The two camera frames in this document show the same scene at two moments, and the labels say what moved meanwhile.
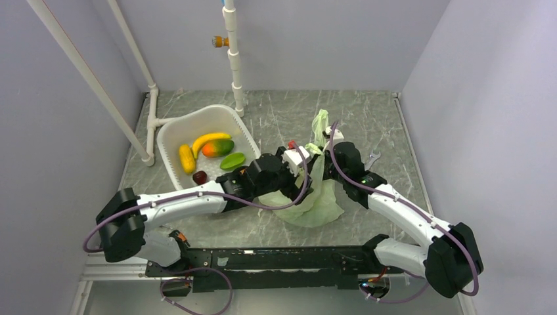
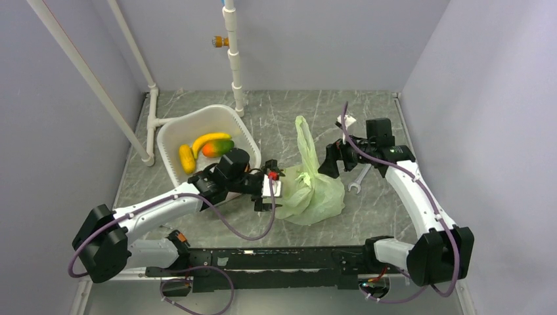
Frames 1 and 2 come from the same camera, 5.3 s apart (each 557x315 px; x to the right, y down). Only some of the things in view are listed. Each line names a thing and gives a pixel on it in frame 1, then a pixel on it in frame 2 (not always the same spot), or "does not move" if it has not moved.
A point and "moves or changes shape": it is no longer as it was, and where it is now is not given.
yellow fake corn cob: [188, 160] does not move
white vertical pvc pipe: [229, 18] does not move
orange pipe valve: [219, 42] does not move
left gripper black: [292, 191] → [259, 205]
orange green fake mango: [217, 147] does not move
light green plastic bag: [324, 206] moves or changes shape
